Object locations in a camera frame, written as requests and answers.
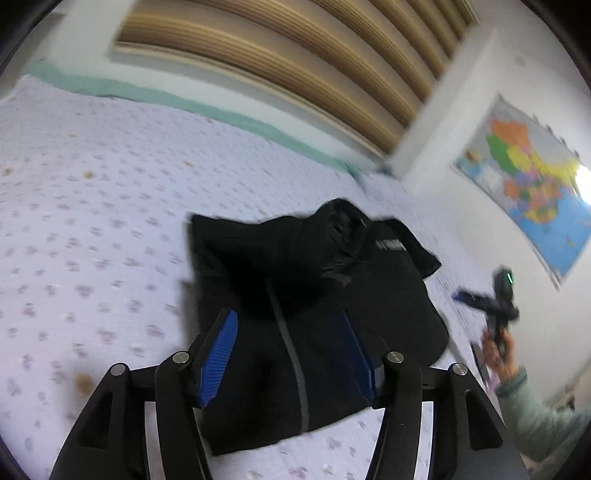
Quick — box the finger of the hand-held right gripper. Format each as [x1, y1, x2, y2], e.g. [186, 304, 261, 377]
[451, 288, 497, 312]

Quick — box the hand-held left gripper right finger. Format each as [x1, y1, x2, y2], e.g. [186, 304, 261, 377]
[337, 311, 532, 480]

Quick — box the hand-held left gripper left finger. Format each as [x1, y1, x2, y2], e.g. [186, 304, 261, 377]
[48, 308, 241, 480]

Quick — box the black hooded jacket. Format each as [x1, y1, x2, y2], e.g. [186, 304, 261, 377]
[182, 198, 451, 457]

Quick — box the person's right forearm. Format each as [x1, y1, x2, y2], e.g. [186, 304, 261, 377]
[494, 367, 591, 480]

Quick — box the person's right hand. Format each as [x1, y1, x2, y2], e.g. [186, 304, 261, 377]
[480, 330, 522, 383]

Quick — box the bed with floral bedspread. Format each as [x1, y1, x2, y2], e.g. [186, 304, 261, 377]
[0, 74, 513, 480]

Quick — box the wooden slatted headboard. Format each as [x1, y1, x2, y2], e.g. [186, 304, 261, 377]
[108, 0, 481, 160]

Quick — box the colourful wall map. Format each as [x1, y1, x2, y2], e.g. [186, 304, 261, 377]
[452, 95, 591, 289]

